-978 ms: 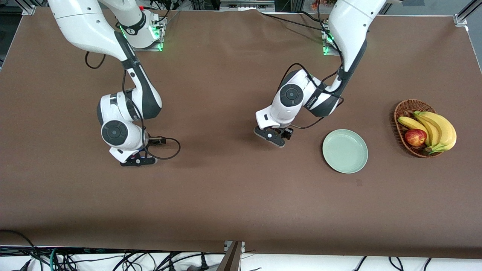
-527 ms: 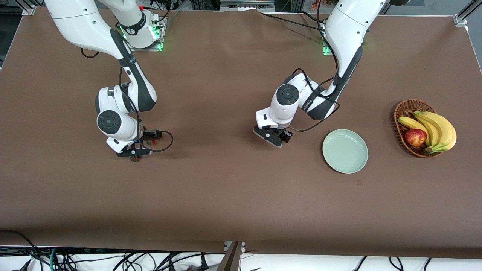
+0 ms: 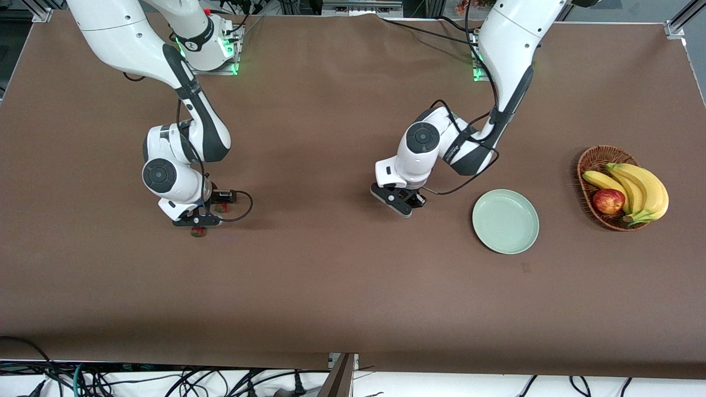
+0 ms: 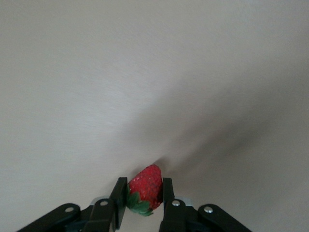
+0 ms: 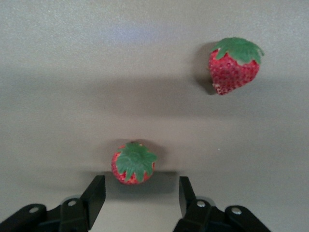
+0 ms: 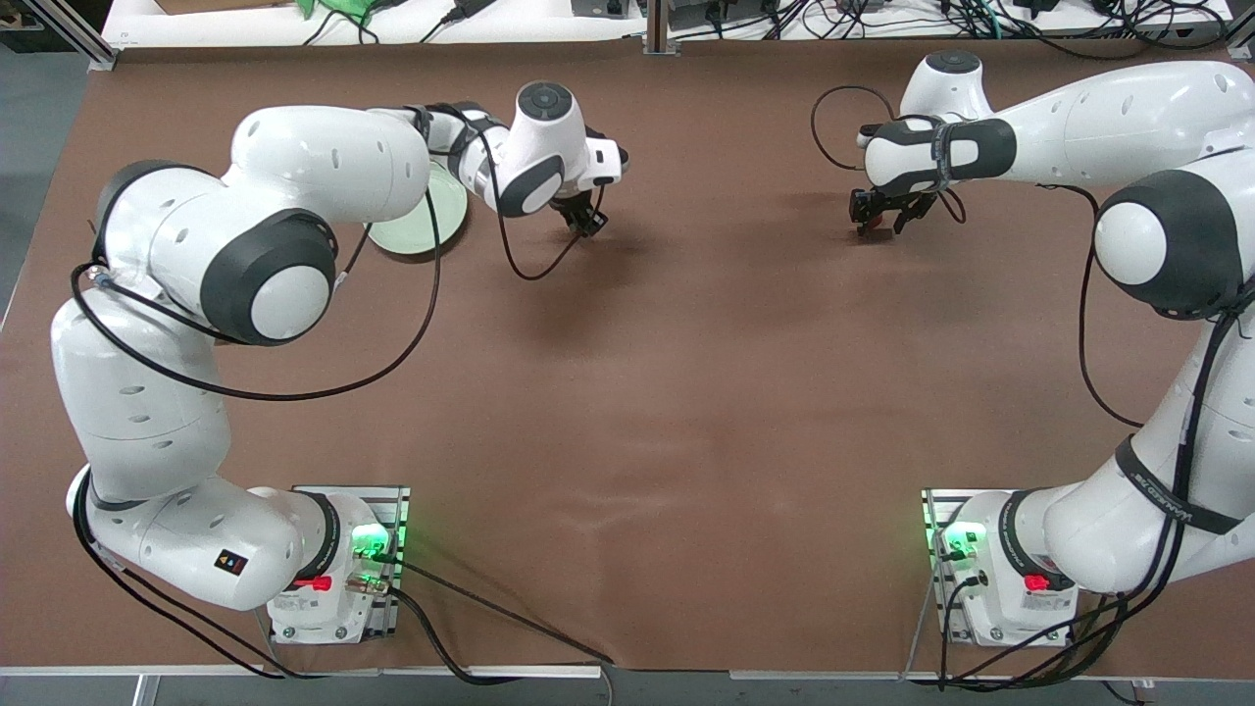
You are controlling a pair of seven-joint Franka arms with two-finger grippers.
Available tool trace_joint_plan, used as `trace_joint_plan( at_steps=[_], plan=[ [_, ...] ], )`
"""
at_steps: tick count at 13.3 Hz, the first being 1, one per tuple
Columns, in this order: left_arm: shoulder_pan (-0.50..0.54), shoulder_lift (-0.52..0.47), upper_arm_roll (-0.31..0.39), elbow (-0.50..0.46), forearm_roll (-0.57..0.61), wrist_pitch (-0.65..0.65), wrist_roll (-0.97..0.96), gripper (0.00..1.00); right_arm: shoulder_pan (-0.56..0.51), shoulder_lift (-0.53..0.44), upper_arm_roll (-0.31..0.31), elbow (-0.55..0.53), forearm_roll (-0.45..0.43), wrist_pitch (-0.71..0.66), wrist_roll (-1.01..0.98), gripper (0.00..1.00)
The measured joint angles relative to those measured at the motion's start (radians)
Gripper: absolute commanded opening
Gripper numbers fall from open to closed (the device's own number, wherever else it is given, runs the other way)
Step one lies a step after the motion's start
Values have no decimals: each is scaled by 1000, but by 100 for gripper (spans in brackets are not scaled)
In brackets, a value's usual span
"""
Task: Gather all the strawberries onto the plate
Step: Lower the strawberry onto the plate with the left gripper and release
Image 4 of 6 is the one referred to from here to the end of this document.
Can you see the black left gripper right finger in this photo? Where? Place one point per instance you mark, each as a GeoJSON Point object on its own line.
{"type": "Point", "coordinates": [176, 215]}

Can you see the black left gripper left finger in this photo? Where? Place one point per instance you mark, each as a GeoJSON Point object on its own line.
{"type": "Point", "coordinates": [99, 215]}

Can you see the red strawberry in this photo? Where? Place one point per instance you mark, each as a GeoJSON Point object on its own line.
{"type": "Point", "coordinates": [147, 183]}

